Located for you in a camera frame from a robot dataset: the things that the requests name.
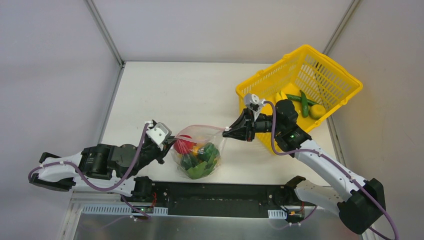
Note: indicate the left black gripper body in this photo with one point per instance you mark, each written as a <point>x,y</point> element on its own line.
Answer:
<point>158,148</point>

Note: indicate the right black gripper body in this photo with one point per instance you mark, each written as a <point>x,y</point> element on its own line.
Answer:
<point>248,126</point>

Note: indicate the green bell pepper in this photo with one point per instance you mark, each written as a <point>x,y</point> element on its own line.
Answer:
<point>208,153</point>

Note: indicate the clear pink-dotted zip bag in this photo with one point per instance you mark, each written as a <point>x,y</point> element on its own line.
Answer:
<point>200,134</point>

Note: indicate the orange bell pepper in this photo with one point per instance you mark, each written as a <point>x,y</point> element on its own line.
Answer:
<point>196,149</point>

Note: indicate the red tomato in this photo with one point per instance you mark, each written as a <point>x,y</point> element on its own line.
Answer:
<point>184,147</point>

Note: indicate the green leaf vegetable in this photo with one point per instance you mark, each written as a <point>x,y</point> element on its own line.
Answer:
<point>200,171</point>

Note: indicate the dark green avocado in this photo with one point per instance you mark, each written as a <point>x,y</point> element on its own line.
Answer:
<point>189,161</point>

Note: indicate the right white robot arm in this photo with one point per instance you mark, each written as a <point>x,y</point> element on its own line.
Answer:
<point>358,202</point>

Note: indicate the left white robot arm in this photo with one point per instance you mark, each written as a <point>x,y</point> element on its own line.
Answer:
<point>104,168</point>

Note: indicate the yellow lemon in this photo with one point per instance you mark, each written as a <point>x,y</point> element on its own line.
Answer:
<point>317,111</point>

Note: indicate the yellow plastic basket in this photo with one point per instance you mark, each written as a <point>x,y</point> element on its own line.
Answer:
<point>321,79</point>

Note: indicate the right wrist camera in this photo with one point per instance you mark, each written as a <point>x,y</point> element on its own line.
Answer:
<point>254,103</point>

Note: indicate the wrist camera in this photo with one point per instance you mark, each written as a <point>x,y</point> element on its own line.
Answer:
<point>158,133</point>
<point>254,103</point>

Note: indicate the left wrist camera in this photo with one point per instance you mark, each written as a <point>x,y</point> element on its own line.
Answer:
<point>158,133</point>

